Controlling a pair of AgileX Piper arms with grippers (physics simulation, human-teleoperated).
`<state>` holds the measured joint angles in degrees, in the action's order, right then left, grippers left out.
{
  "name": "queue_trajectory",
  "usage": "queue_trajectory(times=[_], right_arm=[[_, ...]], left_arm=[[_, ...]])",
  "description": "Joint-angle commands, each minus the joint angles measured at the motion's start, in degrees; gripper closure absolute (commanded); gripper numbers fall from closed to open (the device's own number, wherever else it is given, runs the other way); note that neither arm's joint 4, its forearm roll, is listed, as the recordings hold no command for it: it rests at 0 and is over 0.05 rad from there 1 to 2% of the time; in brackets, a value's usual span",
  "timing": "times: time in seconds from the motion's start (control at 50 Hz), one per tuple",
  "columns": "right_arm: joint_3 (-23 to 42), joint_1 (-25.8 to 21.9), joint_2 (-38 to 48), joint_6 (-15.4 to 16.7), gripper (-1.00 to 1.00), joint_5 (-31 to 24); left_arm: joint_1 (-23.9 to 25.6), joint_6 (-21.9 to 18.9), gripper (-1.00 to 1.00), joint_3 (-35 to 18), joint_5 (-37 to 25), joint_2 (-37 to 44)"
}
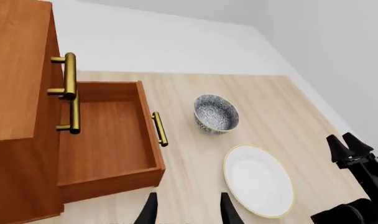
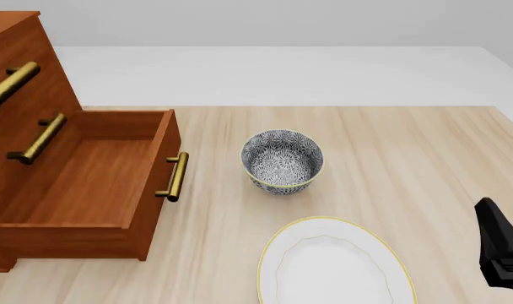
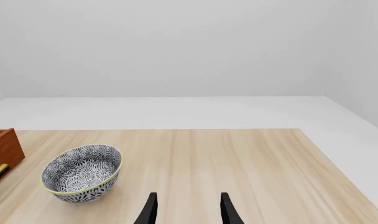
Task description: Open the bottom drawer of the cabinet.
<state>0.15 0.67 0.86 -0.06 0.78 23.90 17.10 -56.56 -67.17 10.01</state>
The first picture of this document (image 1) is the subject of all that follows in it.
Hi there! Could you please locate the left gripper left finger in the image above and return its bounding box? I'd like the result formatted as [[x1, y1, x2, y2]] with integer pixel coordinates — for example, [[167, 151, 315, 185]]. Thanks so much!
[[133, 192, 159, 224]]

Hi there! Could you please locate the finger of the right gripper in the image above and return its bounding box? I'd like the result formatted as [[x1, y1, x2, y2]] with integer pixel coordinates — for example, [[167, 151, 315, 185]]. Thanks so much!
[[341, 131, 375, 155], [326, 134, 355, 164]]

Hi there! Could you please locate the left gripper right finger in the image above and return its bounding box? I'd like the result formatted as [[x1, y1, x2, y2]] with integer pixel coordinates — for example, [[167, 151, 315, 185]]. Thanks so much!
[[220, 192, 246, 224]]

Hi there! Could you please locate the open wooden drawer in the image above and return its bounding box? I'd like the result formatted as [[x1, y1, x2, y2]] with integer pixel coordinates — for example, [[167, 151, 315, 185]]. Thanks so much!
[[57, 80, 166, 205]]

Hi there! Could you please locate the wooden cabinet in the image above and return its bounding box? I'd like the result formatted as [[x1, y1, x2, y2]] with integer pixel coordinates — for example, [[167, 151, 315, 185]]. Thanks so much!
[[0, 0, 65, 224]]

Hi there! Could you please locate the white plate with yellow rim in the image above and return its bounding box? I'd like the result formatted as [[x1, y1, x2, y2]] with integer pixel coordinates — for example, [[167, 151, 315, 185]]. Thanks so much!
[[223, 144, 297, 219]]

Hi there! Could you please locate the blue patterned bowl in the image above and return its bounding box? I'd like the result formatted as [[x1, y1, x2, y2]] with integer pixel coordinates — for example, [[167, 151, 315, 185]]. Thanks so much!
[[193, 93, 240, 136]]

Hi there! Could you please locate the brass handle of open drawer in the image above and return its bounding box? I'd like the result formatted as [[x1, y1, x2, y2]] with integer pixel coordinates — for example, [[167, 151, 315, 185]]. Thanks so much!
[[150, 111, 170, 147]]

